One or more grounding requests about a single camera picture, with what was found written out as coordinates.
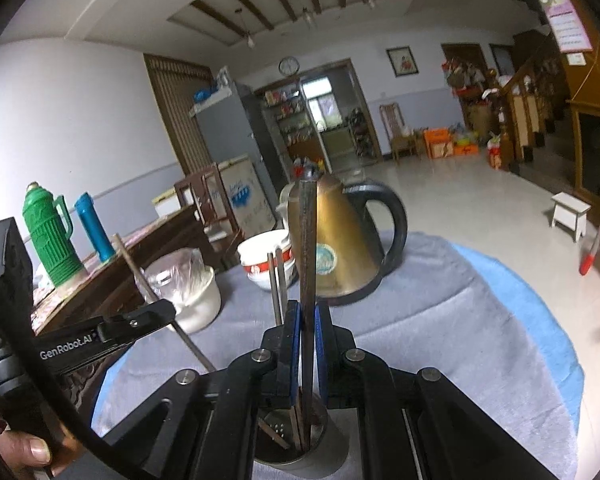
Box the dark wooden chopstick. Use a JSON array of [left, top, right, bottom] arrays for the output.
[[111, 232, 293, 451]]

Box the person's left hand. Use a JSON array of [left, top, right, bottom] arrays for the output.
[[0, 430, 53, 479]]

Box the grey metal utensil cup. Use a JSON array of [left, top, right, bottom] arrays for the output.
[[254, 394, 349, 479]]

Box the grey table cloth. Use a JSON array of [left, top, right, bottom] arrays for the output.
[[92, 231, 579, 480]]

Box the dark carved wooden table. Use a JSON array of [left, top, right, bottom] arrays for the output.
[[31, 206, 224, 417]]

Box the green thermos flask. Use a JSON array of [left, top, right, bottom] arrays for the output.
[[22, 182, 83, 287]]

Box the blue thermos flask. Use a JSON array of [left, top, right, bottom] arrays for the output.
[[74, 193, 116, 263]]

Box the white pot with plastic bag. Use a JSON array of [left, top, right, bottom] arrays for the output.
[[143, 247, 222, 334]]

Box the gold electric kettle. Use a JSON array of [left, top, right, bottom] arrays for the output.
[[310, 174, 408, 307]]

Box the white red bowl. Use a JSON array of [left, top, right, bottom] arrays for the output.
[[237, 230, 296, 290]]

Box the cardboard box with blue print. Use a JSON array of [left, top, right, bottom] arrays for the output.
[[219, 155, 276, 238]]

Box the dark wooden chair near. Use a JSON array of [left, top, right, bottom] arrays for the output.
[[174, 162, 245, 270]]

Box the white small stool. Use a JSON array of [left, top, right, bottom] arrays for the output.
[[550, 192, 591, 243]]

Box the orange box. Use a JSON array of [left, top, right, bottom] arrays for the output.
[[422, 128, 454, 159]]

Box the wooden chair far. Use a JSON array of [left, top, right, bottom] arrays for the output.
[[379, 102, 417, 165]]

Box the grey refrigerator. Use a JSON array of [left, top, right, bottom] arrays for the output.
[[189, 82, 288, 208]]

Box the framed wall picture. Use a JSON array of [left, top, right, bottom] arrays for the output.
[[386, 46, 419, 77]]

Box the round wall clock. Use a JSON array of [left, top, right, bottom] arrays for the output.
[[278, 56, 300, 77]]

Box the wall calendar pink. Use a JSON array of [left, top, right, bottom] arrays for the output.
[[539, 0, 593, 54]]

